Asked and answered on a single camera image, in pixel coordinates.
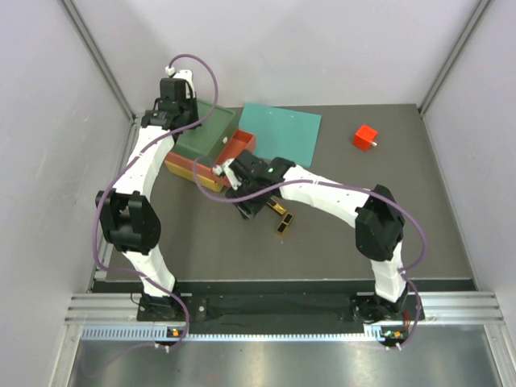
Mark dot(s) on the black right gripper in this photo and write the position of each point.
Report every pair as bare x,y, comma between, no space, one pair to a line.
249,210

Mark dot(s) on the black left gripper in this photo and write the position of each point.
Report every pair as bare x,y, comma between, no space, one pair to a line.
193,104

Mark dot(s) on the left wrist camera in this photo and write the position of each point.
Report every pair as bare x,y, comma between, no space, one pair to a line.
184,76

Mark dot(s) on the teal mat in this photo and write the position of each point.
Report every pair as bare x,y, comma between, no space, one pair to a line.
289,134

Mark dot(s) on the yellow bottom drawer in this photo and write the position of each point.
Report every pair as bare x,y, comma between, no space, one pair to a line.
216,186

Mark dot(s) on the green top drawer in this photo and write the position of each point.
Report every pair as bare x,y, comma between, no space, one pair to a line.
226,124

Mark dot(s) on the three-tier drawer organizer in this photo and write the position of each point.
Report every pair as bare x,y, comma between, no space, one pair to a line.
189,146

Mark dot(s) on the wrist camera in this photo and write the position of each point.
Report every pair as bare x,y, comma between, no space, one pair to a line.
184,76
225,173

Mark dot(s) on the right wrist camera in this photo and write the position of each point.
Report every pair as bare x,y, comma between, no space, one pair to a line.
225,173

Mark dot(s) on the gold black lipstick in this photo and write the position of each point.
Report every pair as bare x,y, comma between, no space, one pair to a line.
284,224
276,207

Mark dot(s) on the red cube with peg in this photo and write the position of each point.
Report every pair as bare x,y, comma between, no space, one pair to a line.
365,138

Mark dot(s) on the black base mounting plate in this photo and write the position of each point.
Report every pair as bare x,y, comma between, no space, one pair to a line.
337,307

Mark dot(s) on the aluminium front rail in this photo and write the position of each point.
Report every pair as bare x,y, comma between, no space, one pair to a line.
113,316

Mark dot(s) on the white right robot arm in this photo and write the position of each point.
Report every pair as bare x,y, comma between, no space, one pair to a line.
377,224

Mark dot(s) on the red drawer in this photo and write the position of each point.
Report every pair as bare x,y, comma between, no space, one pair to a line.
241,140

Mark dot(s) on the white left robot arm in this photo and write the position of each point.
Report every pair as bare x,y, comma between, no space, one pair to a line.
127,218

